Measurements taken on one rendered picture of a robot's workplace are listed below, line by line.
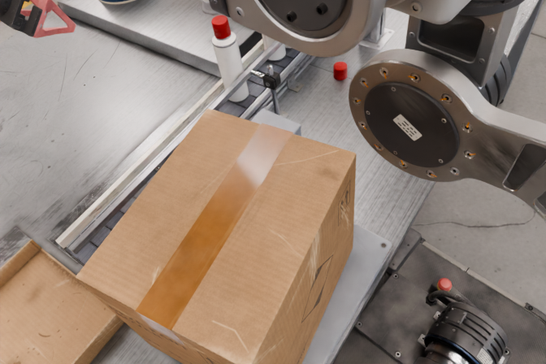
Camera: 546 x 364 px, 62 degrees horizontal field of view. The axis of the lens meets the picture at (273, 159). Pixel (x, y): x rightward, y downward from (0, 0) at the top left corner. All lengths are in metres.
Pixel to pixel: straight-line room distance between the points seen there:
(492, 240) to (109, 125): 1.40
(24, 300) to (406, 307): 0.99
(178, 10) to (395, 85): 0.91
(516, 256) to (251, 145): 1.41
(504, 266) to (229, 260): 1.43
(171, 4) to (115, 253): 0.96
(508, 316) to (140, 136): 1.12
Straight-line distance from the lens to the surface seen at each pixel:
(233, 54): 0.96
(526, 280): 1.86
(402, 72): 0.58
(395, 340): 1.40
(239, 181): 0.60
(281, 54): 1.12
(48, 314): 0.96
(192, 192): 0.60
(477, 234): 1.89
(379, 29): 1.23
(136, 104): 1.20
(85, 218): 0.92
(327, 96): 1.10
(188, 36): 1.28
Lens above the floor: 1.60
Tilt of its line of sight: 51 degrees down
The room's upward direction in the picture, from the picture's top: 11 degrees counter-clockwise
